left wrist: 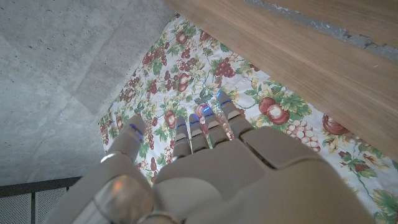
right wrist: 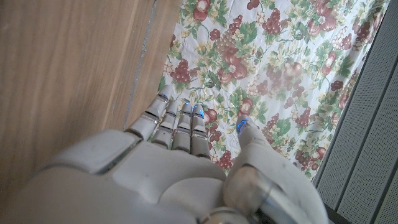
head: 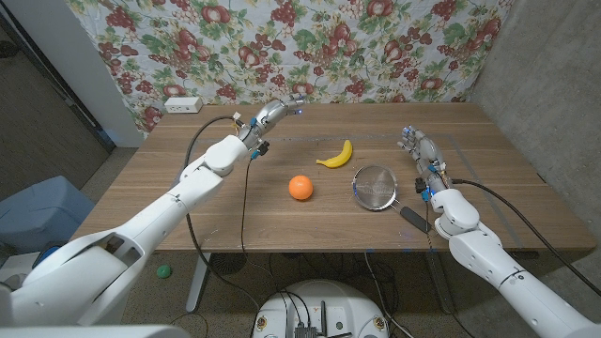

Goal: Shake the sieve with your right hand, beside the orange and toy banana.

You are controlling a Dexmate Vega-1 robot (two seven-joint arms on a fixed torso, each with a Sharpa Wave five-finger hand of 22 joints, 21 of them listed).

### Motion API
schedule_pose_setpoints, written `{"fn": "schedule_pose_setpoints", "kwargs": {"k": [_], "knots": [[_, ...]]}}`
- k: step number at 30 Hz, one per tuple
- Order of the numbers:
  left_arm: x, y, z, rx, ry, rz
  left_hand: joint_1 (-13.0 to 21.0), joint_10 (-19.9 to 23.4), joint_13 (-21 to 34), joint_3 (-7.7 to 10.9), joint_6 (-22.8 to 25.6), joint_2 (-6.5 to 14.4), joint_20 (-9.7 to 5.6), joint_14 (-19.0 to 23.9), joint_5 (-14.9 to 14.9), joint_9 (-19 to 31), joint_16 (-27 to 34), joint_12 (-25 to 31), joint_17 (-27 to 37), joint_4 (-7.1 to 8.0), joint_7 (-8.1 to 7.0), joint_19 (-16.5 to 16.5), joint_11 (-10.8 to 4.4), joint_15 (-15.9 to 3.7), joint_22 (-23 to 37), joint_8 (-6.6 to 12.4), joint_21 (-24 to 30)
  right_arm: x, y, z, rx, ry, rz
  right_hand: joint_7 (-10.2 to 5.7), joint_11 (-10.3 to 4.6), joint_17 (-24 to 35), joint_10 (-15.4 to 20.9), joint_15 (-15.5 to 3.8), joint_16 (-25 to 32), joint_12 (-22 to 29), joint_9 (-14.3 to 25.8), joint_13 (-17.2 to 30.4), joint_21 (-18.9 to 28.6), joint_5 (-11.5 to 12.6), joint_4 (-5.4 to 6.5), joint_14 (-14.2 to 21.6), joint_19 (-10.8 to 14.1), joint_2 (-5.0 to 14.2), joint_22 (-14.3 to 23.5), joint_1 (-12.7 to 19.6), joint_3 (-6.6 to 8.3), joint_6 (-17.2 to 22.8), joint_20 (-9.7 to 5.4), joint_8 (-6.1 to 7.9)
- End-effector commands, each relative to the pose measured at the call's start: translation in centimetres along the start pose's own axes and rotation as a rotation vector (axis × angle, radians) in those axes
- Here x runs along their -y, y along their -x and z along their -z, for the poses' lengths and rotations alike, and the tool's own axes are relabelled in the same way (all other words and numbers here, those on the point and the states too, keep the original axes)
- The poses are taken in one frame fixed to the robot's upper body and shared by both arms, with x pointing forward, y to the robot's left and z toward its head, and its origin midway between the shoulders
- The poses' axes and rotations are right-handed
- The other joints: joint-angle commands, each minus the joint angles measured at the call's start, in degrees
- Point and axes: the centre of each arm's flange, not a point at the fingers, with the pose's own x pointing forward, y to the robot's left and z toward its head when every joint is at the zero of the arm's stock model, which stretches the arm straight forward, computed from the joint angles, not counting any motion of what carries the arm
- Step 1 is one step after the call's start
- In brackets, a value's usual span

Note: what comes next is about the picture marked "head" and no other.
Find yellow toy banana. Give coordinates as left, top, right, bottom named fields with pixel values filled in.
left=316, top=139, right=354, bottom=169

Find white robot torso edge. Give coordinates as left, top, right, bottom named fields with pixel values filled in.
left=0, top=323, right=192, bottom=338

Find white table leg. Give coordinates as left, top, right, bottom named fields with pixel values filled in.
left=185, top=252, right=212, bottom=315

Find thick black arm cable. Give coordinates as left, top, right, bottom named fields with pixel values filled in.
left=184, top=115, right=262, bottom=311
left=450, top=177, right=601, bottom=298

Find black round fan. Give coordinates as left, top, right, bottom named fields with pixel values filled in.
left=209, top=252, right=249, bottom=276

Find grey-blue plastic bin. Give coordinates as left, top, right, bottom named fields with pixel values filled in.
left=0, top=176, right=96, bottom=254

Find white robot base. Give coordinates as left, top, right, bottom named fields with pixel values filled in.
left=253, top=279, right=390, bottom=338

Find grey table leg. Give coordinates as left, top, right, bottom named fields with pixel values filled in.
left=424, top=251, right=456, bottom=315

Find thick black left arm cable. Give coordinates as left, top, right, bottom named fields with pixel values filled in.
left=184, top=115, right=262, bottom=311

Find metal mesh sieve black handle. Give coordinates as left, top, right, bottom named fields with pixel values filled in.
left=351, top=163, right=436, bottom=235

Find floral fruit print backdrop cloth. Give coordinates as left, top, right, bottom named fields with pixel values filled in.
left=65, top=0, right=516, bottom=137

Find blue foot pedal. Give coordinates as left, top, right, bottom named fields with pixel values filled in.
left=31, top=244, right=62, bottom=271

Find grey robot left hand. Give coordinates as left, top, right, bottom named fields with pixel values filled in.
left=237, top=93, right=307, bottom=147

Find orange fruit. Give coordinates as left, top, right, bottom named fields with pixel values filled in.
left=287, top=174, right=315, bottom=202

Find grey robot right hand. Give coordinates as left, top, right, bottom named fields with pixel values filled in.
left=396, top=125, right=450, bottom=193

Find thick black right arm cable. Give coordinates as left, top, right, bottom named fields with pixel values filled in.
left=450, top=177, right=601, bottom=298

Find white power strip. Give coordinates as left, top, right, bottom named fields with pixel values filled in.
left=163, top=96, right=204, bottom=115

